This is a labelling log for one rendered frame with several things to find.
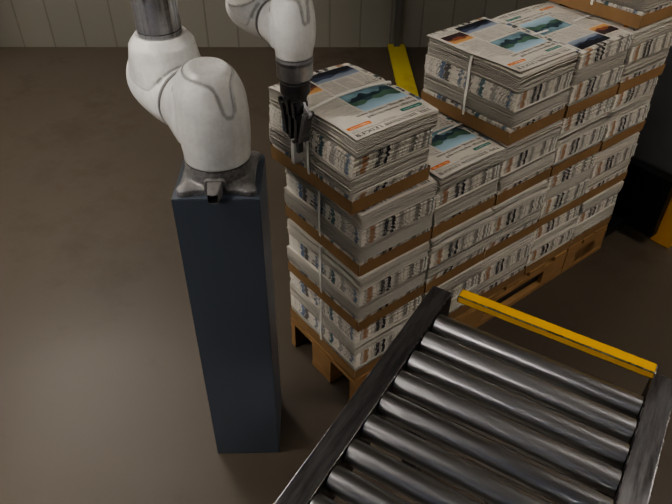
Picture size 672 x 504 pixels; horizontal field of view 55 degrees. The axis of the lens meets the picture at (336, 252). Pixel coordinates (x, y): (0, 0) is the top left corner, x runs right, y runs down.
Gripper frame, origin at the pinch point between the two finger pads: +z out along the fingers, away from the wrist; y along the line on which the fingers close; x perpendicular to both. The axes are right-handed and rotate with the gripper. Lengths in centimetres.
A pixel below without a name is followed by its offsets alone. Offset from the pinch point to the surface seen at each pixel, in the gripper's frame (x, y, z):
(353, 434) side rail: 36, -69, 16
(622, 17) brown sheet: -124, -12, -13
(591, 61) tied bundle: -101, -18, -6
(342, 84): -20.7, 7.1, -10.3
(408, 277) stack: -28, -19, 46
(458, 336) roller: 1, -63, 17
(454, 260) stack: -50, -18, 51
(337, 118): -7.2, -7.9, -10.4
